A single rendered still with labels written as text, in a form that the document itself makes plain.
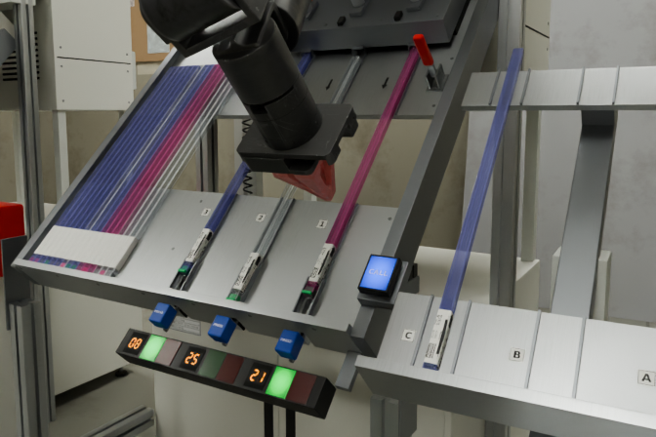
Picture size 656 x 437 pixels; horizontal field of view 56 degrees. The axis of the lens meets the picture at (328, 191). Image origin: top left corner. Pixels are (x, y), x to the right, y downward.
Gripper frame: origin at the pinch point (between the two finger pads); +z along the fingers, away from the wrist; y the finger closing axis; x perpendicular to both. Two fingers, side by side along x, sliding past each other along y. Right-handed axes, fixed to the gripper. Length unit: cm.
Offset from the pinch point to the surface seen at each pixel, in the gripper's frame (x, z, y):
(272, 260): -2.5, 20.4, 18.4
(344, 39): -47, 16, 23
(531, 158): -71, 73, 1
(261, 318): 6.7, 19.6, 15.3
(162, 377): 6, 65, 66
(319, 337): 6.7, 21.6, 7.1
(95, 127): -205, 203, 388
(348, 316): 3.8, 20.3, 3.7
